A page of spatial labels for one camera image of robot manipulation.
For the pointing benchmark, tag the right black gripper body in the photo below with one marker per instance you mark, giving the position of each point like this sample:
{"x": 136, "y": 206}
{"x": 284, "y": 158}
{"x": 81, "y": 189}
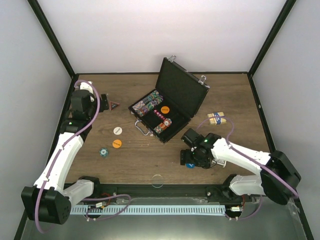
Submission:
{"x": 195, "y": 158}

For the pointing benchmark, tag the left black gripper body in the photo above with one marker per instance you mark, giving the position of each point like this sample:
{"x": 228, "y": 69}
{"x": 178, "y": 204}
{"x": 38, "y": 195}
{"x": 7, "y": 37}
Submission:
{"x": 105, "y": 107}

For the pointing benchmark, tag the blue small blind button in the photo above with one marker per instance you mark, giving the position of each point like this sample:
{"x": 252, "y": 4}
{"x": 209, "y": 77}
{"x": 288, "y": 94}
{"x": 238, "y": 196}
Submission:
{"x": 190, "y": 165}

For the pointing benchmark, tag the blue boxed card deck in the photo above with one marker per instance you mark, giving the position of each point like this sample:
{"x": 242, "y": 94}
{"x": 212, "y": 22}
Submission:
{"x": 221, "y": 162}

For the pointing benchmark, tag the unboxed banded card deck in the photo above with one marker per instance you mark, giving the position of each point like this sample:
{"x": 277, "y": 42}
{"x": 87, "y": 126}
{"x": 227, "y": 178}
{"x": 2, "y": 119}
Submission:
{"x": 216, "y": 118}

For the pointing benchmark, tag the orange big blind button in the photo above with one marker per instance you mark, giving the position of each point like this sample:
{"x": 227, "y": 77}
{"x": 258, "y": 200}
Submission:
{"x": 165, "y": 109}

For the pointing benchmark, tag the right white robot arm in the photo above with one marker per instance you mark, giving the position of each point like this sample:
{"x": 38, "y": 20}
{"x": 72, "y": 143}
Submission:
{"x": 273, "y": 174}

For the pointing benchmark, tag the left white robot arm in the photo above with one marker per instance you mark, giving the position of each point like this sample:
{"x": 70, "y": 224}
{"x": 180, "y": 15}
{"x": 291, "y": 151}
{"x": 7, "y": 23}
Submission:
{"x": 48, "y": 200}

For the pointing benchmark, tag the black poker set case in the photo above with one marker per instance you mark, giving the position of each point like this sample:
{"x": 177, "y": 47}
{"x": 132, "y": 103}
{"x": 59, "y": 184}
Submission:
{"x": 182, "y": 92}

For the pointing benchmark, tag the red triangular all-in marker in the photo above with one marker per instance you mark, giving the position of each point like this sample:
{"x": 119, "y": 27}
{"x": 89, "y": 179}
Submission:
{"x": 113, "y": 105}

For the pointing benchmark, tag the white dealer button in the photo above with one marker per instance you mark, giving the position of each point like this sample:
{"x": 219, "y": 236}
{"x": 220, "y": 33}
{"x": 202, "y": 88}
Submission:
{"x": 117, "y": 130}

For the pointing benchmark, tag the lower chip row in case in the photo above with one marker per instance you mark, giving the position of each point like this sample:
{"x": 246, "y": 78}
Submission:
{"x": 160, "y": 128}

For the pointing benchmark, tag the chip row in case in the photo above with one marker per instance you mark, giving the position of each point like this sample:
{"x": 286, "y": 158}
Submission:
{"x": 149, "y": 106}
{"x": 146, "y": 100}
{"x": 160, "y": 128}

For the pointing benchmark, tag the clear round lens disc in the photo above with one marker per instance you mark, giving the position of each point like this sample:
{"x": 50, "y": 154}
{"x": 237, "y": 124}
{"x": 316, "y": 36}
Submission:
{"x": 157, "y": 181}

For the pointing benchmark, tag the orange blind button left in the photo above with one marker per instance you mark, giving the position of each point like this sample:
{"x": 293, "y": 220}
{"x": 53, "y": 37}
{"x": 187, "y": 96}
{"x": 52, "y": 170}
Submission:
{"x": 117, "y": 143}

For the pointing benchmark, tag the red dice strip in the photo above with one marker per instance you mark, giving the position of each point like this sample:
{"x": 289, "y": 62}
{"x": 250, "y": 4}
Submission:
{"x": 158, "y": 114}

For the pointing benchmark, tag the upper chip row in case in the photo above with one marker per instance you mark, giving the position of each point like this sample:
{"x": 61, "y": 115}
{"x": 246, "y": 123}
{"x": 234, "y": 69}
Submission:
{"x": 146, "y": 100}

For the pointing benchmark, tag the light blue slotted cable duct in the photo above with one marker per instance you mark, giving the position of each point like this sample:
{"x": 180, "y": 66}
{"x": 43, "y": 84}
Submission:
{"x": 199, "y": 210}

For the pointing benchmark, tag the left black frame post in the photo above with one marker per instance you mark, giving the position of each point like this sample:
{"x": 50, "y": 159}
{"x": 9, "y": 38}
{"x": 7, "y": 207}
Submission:
{"x": 41, "y": 17}

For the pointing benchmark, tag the black frame post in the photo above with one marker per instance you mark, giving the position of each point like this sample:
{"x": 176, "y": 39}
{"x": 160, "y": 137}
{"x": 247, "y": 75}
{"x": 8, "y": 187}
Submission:
{"x": 277, "y": 25}
{"x": 41, "y": 17}

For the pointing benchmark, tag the right black frame post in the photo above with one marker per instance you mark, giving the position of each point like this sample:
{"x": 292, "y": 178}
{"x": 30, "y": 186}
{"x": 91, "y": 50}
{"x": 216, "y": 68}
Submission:
{"x": 277, "y": 25}

